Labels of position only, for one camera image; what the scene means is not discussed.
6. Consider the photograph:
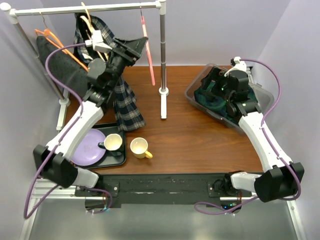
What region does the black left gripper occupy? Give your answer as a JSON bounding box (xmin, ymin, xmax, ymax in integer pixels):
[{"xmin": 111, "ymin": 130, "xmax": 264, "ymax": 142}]
[{"xmin": 105, "ymin": 37, "xmax": 148, "ymax": 91}]

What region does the pink plastic hanger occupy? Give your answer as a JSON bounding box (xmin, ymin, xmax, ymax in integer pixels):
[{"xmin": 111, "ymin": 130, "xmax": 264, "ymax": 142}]
[{"xmin": 140, "ymin": 8, "xmax": 156, "ymax": 86}]

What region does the green plaid skirt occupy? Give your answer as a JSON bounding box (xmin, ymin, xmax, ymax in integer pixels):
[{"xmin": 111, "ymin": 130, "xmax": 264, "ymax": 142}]
[{"xmin": 194, "ymin": 84, "xmax": 260, "ymax": 125}]

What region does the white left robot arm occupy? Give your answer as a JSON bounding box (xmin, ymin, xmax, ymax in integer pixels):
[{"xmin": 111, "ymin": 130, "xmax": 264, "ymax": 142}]
[{"xmin": 33, "ymin": 36, "xmax": 148, "ymax": 196}]

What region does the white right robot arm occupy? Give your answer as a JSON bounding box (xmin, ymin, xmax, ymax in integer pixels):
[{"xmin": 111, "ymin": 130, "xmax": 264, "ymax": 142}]
[{"xmin": 200, "ymin": 66, "xmax": 305, "ymax": 203}]

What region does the navy beige plaid skirt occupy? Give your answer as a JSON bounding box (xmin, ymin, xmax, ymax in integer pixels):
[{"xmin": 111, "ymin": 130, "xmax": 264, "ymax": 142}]
[{"xmin": 73, "ymin": 13, "xmax": 146, "ymax": 132}]

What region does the black dotted skirt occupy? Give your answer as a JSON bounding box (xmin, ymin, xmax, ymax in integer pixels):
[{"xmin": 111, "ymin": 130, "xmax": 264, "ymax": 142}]
[{"xmin": 36, "ymin": 36, "xmax": 89, "ymax": 98}]

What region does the orange plastic hanger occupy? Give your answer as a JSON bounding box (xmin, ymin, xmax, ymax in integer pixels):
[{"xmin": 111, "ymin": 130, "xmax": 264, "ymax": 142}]
[{"xmin": 34, "ymin": 27, "xmax": 89, "ymax": 72}]

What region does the clear plastic bin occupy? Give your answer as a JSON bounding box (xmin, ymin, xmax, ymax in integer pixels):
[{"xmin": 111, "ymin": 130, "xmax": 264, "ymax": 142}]
[{"xmin": 184, "ymin": 63, "xmax": 274, "ymax": 134}]

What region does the dark green mug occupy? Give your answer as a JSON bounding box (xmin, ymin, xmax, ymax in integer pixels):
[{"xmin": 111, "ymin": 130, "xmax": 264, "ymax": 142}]
[{"xmin": 97, "ymin": 133, "xmax": 125, "ymax": 156}]

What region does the yellow mug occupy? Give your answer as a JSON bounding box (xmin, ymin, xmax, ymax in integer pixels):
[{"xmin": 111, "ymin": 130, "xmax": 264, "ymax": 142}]
[{"xmin": 129, "ymin": 137, "xmax": 153, "ymax": 159}]

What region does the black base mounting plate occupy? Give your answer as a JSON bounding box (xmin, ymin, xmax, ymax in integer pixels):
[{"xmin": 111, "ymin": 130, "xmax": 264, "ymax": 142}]
[{"xmin": 74, "ymin": 172, "xmax": 253, "ymax": 210}]

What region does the purple plate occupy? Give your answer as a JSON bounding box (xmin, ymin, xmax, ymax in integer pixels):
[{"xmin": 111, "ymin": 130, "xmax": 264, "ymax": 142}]
[{"xmin": 71, "ymin": 128, "xmax": 106, "ymax": 167}]

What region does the black serving tray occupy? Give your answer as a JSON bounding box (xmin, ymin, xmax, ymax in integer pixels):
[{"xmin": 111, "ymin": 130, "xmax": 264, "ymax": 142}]
[{"xmin": 75, "ymin": 122, "xmax": 126, "ymax": 169}]

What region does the white clothes rack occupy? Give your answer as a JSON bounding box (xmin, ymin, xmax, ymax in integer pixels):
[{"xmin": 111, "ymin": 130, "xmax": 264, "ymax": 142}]
[{"xmin": 0, "ymin": 0, "xmax": 170, "ymax": 131}]

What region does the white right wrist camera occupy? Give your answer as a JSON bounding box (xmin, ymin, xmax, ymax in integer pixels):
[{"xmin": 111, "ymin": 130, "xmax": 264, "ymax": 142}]
[{"xmin": 224, "ymin": 56, "xmax": 247, "ymax": 77}]

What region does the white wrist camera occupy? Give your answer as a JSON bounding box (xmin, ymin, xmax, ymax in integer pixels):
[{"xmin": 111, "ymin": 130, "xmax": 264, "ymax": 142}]
[
  {"xmin": 224, "ymin": 56, "xmax": 247, "ymax": 77},
  {"xmin": 84, "ymin": 30, "xmax": 113, "ymax": 53}
]

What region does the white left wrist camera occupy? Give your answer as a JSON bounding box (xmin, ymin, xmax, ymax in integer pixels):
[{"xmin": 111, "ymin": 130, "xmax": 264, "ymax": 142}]
[{"xmin": 84, "ymin": 30, "xmax": 113, "ymax": 53}]

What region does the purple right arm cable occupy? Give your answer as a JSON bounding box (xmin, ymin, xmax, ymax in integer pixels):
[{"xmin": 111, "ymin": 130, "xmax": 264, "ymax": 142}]
[{"xmin": 239, "ymin": 58, "xmax": 303, "ymax": 201}]

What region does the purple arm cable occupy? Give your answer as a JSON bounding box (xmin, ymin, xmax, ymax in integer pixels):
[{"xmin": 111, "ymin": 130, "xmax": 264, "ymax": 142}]
[
  {"xmin": 23, "ymin": 42, "xmax": 88, "ymax": 220},
  {"xmin": 239, "ymin": 58, "xmax": 303, "ymax": 201}
]

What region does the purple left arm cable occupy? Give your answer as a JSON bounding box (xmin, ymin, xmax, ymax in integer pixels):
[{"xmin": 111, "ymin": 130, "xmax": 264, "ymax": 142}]
[{"xmin": 23, "ymin": 42, "xmax": 88, "ymax": 220}]

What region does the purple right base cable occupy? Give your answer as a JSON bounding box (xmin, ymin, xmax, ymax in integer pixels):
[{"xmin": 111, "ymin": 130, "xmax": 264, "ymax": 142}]
[{"xmin": 193, "ymin": 196, "xmax": 261, "ymax": 216}]

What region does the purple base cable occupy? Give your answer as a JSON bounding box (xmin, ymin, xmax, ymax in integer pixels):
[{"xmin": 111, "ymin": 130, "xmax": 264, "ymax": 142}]
[
  {"xmin": 193, "ymin": 196, "xmax": 261, "ymax": 216},
  {"xmin": 86, "ymin": 187, "xmax": 115, "ymax": 215}
]

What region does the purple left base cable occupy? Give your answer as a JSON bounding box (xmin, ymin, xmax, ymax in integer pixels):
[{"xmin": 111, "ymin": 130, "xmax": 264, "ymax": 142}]
[{"xmin": 86, "ymin": 187, "xmax": 115, "ymax": 215}]

